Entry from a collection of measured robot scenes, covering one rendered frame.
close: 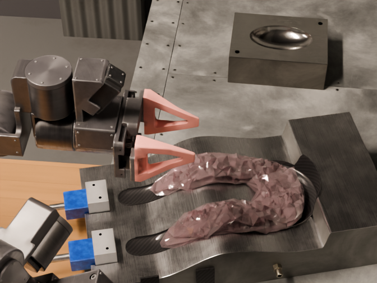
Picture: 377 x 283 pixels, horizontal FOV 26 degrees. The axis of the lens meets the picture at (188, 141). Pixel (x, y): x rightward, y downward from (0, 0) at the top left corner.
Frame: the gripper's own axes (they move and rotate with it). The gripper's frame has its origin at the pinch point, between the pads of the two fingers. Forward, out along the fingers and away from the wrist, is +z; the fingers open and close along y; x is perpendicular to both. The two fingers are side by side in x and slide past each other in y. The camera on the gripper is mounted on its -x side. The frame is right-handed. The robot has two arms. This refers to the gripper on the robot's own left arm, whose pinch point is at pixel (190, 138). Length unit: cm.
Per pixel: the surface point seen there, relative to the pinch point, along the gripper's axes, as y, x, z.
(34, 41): 161, 121, -70
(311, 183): 22.5, 32.0, 20.0
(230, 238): 7.1, 29.6, 6.6
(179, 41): 67, 40, -7
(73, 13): 164, 110, -55
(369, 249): 10.9, 34.1, 29.9
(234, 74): 55, 37, 5
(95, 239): 6.1, 31.7, -15.1
